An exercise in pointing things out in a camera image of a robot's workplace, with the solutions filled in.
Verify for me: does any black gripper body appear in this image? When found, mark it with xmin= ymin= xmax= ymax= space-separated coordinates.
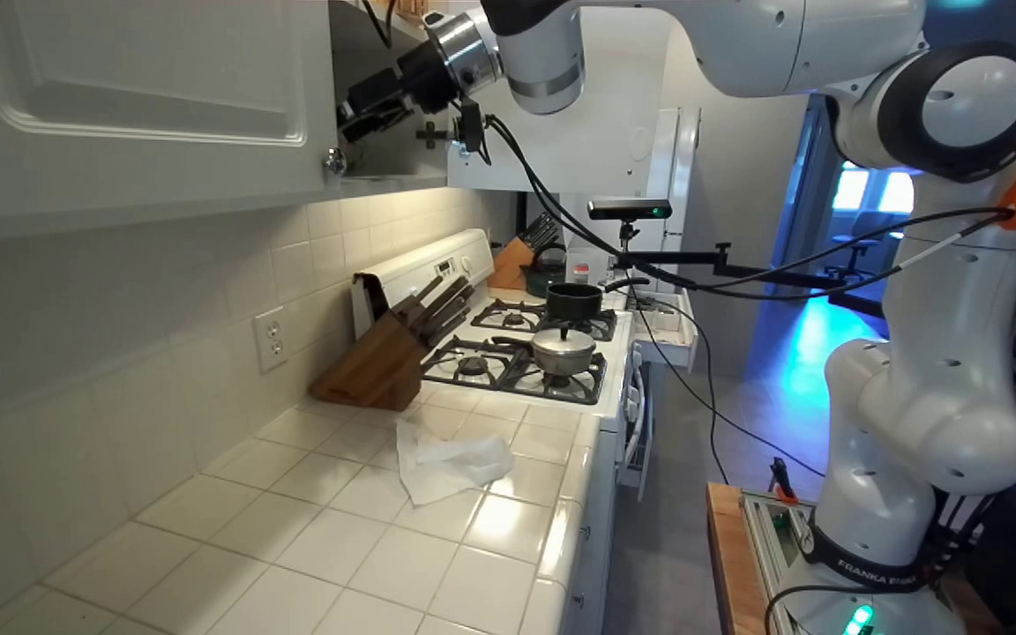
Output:
xmin=390 ymin=38 xmax=466 ymax=117

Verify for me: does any black cabinet hinge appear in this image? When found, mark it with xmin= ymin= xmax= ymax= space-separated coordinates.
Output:
xmin=414 ymin=117 xmax=455 ymax=155

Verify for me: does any metal cabinet knob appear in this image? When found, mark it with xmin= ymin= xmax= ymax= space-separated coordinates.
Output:
xmin=319 ymin=140 xmax=351 ymax=181

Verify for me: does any white open cabinet door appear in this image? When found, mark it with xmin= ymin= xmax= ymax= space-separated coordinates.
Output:
xmin=443 ymin=11 xmax=697 ymax=196

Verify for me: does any wooden utensil holder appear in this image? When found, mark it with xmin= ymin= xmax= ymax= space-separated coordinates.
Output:
xmin=489 ymin=235 xmax=535 ymax=292

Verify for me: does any white closed cabinet door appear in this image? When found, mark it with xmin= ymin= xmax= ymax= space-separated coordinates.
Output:
xmin=0 ymin=0 xmax=342 ymax=248

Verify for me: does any black kitchen appliance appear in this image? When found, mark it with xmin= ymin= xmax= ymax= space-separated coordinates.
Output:
xmin=522 ymin=240 xmax=570 ymax=301

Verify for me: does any wooden knife block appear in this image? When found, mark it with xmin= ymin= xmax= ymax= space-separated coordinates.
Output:
xmin=308 ymin=308 xmax=431 ymax=414

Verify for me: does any black cooking pot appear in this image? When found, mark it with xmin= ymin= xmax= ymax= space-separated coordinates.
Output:
xmin=542 ymin=280 xmax=607 ymax=321

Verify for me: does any silver pan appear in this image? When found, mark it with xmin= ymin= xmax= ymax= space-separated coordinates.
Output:
xmin=528 ymin=323 xmax=601 ymax=378

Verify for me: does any clear plastic bag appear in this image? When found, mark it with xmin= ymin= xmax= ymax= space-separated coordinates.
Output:
xmin=390 ymin=418 xmax=520 ymax=512

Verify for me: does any white gas stove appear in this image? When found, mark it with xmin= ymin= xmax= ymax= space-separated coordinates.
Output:
xmin=344 ymin=227 xmax=664 ymax=635

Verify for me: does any bright window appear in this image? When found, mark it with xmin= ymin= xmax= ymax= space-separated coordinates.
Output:
xmin=830 ymin=157 xmax=924 ymax=218

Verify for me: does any red black clamp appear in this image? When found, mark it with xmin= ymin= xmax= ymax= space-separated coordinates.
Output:
xmin=763 ymin=451 xmax=797 ymax=505

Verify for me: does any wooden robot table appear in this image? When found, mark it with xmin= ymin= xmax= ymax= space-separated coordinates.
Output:
xmin=701 ymin=479 xmax=1005 ymax=635

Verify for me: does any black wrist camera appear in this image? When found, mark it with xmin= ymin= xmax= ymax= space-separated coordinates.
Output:
xmin=447 ymin=97 xmax=493 ymax=165

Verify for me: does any black wire in cabinet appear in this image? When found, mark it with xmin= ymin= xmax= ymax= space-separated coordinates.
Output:
xmin=356 ymin=0 xmax=403 ymax=54

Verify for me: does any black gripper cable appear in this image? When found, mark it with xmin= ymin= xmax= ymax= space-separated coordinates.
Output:
xmin=475 ymin=108 xmax=1016 ymax=311

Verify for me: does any black stereo camera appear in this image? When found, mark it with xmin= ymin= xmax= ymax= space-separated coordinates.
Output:
xmin=585 ymin=194 xmax=677 ymax=227

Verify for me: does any white wall outlet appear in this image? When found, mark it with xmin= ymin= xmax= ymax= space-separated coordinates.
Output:
xmin=250 ymin=302 xmax=291 ymax=372

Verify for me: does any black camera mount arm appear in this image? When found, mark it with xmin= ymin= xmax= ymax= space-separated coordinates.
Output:
xmin=615 ymin=240 xmax=888 ymax=321

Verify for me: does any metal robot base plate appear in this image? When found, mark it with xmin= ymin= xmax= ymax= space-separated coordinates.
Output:
xmin=742 ymin=486 xmax=823 ymax=591

